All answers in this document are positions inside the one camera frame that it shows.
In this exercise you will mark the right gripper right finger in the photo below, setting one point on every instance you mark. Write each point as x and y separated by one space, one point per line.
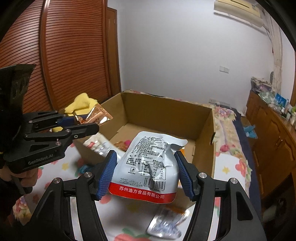
199 188

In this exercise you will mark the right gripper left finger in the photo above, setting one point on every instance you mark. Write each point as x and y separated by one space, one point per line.
91 187

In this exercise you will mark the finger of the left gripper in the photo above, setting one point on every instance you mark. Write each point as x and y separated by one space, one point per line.
70 120
81 131

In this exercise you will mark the white red label snack pouch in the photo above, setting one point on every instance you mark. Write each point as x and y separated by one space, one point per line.
99 144

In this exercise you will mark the brown foil snack packet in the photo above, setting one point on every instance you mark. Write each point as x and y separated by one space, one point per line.
97 115

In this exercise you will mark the white red-bottom snack pouch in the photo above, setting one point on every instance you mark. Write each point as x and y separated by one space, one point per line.
148 171

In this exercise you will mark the teal foil candy packet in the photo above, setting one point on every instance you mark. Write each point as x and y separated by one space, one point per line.
83 169

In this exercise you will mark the orange chicken feet snack bag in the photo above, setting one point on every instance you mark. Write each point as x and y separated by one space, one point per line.
182 151

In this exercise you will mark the pink braised egg snack pack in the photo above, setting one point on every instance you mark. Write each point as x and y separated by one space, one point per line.
123 145

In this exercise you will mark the person's left hand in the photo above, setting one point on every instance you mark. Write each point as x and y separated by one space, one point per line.
28 178

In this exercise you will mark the yellow Pikachu plush toy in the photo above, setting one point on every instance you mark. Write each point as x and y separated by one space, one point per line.
82 105

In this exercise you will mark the floral white bed sheet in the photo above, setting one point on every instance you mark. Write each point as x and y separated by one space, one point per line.
122 218

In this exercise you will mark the brown cardboard box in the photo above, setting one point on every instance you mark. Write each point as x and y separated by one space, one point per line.
134 112

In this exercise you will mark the teal cloth on floor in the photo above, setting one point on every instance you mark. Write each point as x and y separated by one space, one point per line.
250 131

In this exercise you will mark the brown louvered wardrobe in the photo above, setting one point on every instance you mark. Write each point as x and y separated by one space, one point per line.
73 46

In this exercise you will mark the wooden sideboard cabinet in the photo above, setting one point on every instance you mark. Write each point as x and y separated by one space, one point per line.
274 149

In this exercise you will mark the folded fabric pile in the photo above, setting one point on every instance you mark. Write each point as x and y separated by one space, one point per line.
259 85

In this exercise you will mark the blue box on sideboard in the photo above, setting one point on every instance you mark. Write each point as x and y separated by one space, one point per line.
280 100

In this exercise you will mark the floral patterned curtain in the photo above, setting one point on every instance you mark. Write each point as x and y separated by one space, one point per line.
276 41

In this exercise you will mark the white wall switch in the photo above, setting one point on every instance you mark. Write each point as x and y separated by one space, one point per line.
224 69

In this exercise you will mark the beige wall air conditioner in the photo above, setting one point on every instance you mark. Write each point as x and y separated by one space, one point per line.
240 9

